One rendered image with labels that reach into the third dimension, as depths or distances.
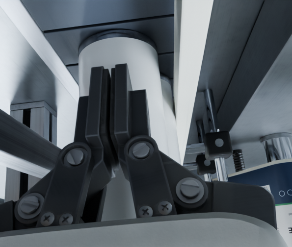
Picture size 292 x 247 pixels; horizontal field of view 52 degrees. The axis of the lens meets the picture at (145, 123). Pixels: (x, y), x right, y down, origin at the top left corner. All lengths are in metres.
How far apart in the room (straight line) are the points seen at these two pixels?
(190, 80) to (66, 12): 0.08
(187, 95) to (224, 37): 0.12
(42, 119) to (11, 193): 0.09
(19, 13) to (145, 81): 0.07
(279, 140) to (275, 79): 0.20
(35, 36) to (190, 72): 0.09
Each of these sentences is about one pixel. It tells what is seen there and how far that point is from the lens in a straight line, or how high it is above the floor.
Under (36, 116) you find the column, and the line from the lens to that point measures 0.39.
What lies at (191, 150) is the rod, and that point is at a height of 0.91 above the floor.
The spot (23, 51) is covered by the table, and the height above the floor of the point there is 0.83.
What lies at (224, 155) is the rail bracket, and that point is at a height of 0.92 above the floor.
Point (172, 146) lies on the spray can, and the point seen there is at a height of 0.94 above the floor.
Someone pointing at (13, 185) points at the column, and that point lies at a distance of 0.38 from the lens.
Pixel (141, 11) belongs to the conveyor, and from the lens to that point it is 0.17.
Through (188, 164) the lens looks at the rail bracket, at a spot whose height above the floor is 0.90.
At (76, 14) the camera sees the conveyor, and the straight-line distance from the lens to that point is 0.17.
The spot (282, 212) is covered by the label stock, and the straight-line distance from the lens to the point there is 0.47.
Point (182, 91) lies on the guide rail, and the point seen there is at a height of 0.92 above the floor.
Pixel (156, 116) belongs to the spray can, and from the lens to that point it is 0.16.
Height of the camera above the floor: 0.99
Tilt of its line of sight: 19 degrees down
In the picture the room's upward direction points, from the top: 175 degrees clockwise
